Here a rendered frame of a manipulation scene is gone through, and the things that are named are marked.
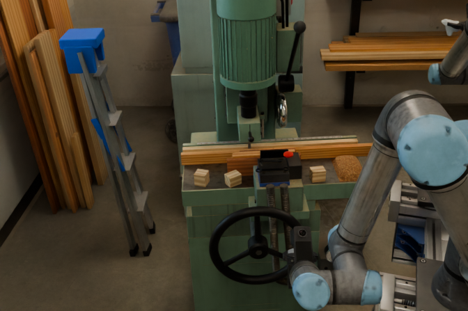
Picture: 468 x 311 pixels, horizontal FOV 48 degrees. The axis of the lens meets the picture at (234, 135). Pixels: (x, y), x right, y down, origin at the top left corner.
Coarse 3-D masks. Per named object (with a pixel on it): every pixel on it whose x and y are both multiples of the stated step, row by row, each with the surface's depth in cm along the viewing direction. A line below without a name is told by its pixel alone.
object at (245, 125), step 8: (240, 112) 173; (256, 112) 173; (240, 120) 168; (248, 120) 168; (256, 120) 167; (240, 128) 167; (248, 128) 167; (256, 128) 167; (240, 136) 168; (248, 136) 168; (256, 136) 168
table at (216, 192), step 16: (304, 160) 177; (320, 160) 177; (192, 176) 171; (304, 176) 169; (336, 176) 168; (192, 192) 164; (208, 192) 164; (224, 192) 164; (240, 192) 165; (304, 192) 166; (320, 192) 166; (336, 192) 166; (304, 208) 159
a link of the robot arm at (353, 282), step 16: (352, 256) 120; (336, 272) 115; (352, 272) 115; (368, 272) 115; (336, 288) 113; (352, 288) 112; (368, 288) 112; (336, 304) 114; (352, 304) 114; (368, 304) 114
